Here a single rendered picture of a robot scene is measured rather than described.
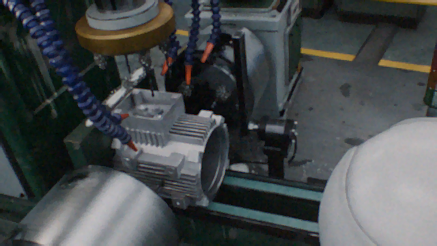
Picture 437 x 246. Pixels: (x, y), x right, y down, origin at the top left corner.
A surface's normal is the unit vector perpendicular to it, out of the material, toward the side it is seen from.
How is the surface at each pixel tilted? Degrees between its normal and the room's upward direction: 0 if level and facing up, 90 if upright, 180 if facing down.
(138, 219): 47
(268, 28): 90
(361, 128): 0
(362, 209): 41
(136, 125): 90
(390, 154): 23
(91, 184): 6
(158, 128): 90
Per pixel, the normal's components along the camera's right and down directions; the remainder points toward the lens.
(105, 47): -0.25, 0.58
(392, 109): -0.11, -0.81
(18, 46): 0.93, 0.12
